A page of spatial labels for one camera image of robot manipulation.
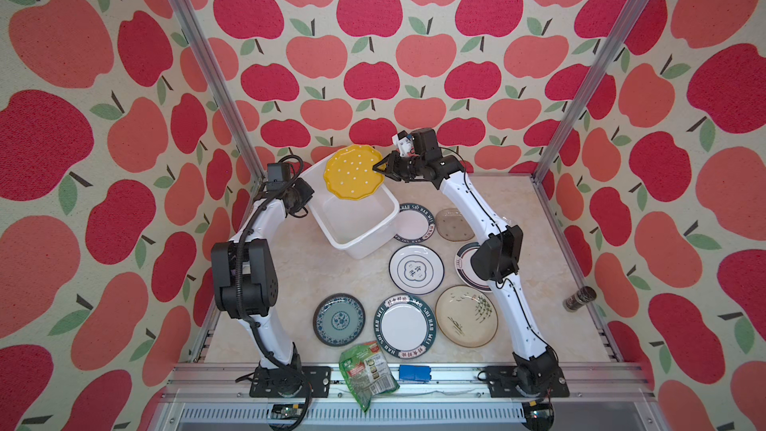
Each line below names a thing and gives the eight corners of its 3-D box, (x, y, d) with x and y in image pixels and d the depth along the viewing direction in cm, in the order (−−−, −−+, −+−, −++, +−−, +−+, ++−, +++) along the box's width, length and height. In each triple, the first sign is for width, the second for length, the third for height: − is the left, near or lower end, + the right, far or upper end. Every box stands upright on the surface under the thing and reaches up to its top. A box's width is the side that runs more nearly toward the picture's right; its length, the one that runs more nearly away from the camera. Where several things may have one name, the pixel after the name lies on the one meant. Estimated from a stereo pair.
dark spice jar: (565, 313, 88) (585, 299, 79) (560, 300, 90) (579, 285, 82) (578, 313, 88) (600, 299, 79) (573, 300, 90) (593, 285, 82)
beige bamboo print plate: (440, 347, 81) (441, 345, 79) (433, 288, 92) (434, 285, 90) (502, 347, 81) (505, 345, 80) (488, 288, 92) (490, 285, 90)
